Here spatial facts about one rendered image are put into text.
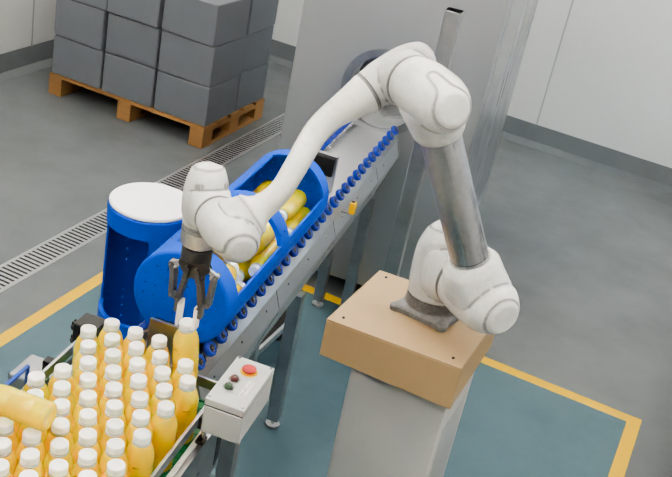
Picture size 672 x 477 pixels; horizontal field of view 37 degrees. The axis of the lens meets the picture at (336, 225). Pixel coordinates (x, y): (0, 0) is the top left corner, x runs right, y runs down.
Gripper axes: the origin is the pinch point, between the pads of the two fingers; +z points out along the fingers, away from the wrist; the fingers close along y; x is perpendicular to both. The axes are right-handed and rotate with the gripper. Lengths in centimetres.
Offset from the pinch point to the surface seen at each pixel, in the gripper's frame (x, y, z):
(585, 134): -527, -85, 97
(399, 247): -158, -25, 45
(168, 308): -18.0, 12.7, 12.3
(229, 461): 10.6, -20.4, 30.2
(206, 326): -17.9, 1.1, 13.8
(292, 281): -83, -3, 30
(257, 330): -50, -4, 32
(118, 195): -73, 58, 14
